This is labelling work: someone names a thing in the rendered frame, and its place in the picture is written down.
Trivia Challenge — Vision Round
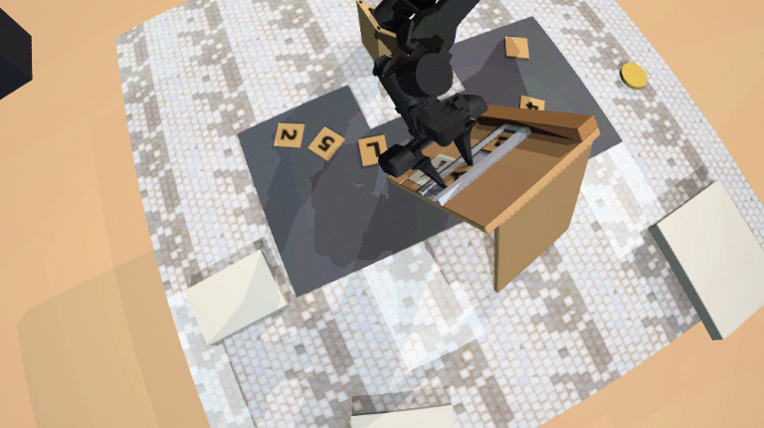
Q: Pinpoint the yellow round disc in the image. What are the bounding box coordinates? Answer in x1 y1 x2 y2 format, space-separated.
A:
620 63 648 90

